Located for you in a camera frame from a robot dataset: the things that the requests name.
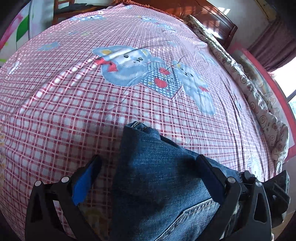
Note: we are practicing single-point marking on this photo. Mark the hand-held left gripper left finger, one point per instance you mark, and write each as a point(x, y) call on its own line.
point(83, 185)

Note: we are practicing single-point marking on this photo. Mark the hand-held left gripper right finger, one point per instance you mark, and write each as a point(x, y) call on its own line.
point(211, 180)

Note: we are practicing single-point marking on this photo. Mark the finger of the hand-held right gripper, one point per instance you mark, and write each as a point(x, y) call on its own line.
point(248, 177)
point(278, 192)

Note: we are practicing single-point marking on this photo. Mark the blue denim pants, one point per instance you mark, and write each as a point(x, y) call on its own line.
point(157, 185)

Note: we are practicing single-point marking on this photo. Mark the swirl patterned quilt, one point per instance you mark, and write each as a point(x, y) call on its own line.
point(266, 111)

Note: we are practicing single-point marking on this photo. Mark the pink plaid bed sheet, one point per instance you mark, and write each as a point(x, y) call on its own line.
point(69, 104)

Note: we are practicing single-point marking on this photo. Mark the window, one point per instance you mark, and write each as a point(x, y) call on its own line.
point(288, 85)

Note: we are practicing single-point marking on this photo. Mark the mauve curtain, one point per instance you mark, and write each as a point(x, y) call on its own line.
point(277, 41)

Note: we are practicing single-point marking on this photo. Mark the wooden headboard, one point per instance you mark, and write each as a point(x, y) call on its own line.
point(208, 18)

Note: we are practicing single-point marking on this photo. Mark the flower printed wardrobe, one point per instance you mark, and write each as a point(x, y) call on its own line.
point(20, 27)

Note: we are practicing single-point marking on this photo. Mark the wooden chair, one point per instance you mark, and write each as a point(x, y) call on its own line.
point(57, 14)

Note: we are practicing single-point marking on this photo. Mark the dark cloth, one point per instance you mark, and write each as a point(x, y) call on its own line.
point(76, 10)

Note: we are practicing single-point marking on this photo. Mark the brown fringed cloth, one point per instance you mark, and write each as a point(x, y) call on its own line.
point(124, 1)

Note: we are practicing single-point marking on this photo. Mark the pink bed rail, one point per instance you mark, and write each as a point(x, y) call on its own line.
point(259, 60)

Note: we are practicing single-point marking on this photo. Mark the wall air conditioner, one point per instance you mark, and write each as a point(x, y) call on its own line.
point(268, 9)

